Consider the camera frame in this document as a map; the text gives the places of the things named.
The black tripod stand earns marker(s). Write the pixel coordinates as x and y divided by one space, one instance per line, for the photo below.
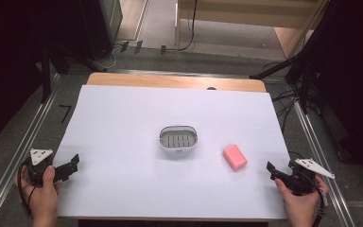
283 66

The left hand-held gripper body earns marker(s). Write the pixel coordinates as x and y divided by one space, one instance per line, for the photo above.
37 171

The black curtain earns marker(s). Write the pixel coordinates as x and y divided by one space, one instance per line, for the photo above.
356 78
9 56

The grey slotted soap dish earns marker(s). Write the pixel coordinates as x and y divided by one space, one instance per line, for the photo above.
178 138

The light wooden shelf unit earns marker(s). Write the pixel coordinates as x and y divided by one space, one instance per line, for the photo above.
242 14

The pink soap bar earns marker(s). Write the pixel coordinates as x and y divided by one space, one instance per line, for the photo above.
234 157

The wooden table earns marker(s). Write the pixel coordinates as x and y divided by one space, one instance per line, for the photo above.
170 81

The person's right hand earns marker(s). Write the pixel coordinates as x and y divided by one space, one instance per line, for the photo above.
299 203

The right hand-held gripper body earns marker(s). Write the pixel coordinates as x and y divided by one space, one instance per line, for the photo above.
303 178

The black metal stand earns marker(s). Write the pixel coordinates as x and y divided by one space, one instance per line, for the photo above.
46 72

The metal floor rail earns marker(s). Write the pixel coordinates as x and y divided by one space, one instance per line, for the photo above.
19 154
319 151

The black tape strip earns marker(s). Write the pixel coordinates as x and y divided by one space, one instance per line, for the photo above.
163 49
124 46
138 47

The white paper sheet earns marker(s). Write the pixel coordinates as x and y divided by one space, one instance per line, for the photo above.
157 119

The person's left hand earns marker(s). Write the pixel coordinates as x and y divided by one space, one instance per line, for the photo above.
42 197

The dark cabinet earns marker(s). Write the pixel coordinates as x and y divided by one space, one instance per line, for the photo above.
102 25

